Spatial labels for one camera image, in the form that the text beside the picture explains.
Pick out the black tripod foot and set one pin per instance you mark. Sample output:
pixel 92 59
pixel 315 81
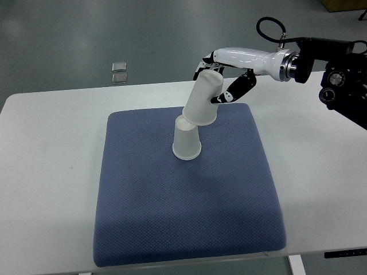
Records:
pixel 361 17

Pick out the brown cardboard box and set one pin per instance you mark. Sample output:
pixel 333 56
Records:
pixel 343 5

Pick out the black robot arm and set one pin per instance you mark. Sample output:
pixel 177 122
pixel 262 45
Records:
pixel 343 84

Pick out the white table leg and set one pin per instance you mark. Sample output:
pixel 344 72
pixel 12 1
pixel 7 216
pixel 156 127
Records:
pixel 296 265

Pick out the white robotic hand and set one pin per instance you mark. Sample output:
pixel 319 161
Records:
pixel 255 61

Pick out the lower metal floor plate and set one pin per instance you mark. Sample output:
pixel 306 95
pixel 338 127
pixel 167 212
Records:
pixel 119 78

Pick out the metal floor plate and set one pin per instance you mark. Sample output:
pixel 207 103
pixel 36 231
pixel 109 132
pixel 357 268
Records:
pixel 119 66
pixel 119 78

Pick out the black table control panel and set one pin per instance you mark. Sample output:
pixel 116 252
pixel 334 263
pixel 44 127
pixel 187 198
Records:
pixel 345 253

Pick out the upper metal floor plate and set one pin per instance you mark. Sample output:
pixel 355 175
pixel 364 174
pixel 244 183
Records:
pixel 119 66

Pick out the blue fabric cushion mat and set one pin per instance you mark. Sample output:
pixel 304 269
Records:
pixel 154 207

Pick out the white paper cup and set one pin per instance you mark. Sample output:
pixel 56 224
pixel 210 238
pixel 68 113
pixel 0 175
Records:
pixel 186 143
pixel 198 109

